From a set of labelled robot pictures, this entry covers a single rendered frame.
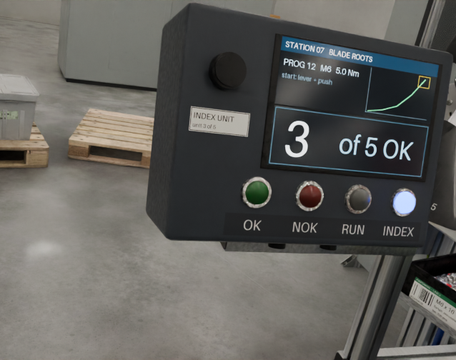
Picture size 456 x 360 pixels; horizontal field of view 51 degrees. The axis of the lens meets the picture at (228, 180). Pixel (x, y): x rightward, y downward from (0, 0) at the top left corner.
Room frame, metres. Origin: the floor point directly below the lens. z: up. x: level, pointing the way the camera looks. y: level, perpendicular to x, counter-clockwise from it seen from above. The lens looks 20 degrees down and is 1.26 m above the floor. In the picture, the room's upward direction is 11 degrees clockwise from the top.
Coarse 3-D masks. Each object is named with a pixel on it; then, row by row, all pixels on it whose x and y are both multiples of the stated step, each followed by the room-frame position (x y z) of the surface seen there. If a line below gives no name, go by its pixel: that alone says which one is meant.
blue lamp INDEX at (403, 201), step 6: (396, 192) 0.43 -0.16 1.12; (402, 192) 0.43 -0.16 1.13; (408, 192) 0.43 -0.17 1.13; (396, 198) 0.42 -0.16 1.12; (402, 198) 0.42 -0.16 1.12; (408, 198) 0.42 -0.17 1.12; (414, 198) 0.43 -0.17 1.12; (390, 204) 0.42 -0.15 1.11; (396, 204) 0.42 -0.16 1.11; (402, 204) 0.42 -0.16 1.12; (408, 204) 0.42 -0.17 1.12; (414, 204) 0.43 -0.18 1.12; (396, 210) 0.42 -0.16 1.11; (402, 210) 0.42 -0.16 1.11; (408, 210) 0.42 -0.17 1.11
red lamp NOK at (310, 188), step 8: (304, 184) 0.39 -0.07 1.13; (312, 184) 0.40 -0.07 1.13; (296, 192) 0.39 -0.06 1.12; (304, 192) 0.39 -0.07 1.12; (312, 192) 0.39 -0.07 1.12; (320, 192) 0.39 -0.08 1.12; (296, 200) 0.39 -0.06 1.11; (304, 200) 0.39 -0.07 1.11; (312, 200) 0.39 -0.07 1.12; (320, 200) 0.39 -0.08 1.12; (304, 208) 0.39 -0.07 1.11; (312, 208) 0.39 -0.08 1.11
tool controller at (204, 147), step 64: (192, 64) 0.38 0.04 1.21; (256, 64) 0.40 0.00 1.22; (320, 64) 0.42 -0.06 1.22; (384, 64) 0.44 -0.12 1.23; (448, 64) 0.47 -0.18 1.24; (192, 128) 0.37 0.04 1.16; (256, 128) 0.39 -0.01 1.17; (384, 128) 0.43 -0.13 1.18; (192, 192) 0.36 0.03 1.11; (384, 192) 0.42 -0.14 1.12
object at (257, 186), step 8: (256, 176) 0.38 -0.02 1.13; (248, 184) 0.37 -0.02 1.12; (256, 184) 0.37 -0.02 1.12; (264, 184) 0.38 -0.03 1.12; (248, 192) 0.37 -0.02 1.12; (256, 192) 0.37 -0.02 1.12; (264, 192) 0.37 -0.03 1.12; (248, 200) 0.37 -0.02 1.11; (256, 200) 0.37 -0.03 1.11; (264, 200) 0.37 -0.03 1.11
